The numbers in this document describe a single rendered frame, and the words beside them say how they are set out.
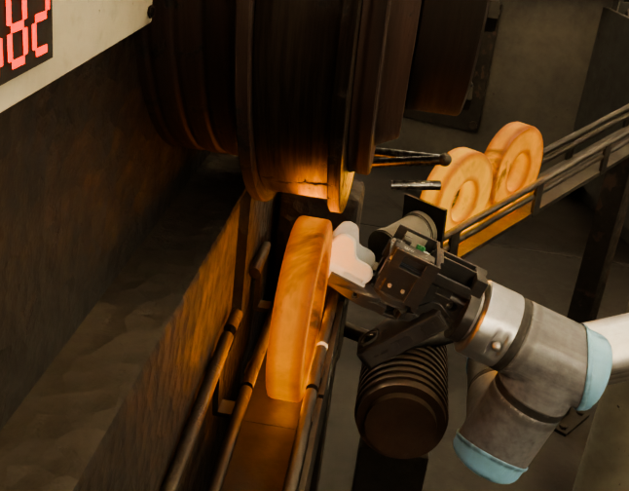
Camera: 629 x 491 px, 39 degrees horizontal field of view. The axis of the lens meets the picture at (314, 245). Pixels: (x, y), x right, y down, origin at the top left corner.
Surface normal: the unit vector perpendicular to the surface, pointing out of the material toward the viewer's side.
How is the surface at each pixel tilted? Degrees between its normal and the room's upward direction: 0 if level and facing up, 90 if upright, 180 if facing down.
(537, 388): 85
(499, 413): 78
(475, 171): 90
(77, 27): 90
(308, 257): 30
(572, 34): 90
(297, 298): 55
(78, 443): 0
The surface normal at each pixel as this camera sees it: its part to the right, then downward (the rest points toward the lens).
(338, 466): 0.11, -0.90
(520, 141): 0.73, 0.36
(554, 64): -0.37, 0.36
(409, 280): -0.13, 0.41
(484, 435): -0.71, 0.00
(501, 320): 0.13, -0.14
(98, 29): 0.99, 0.15
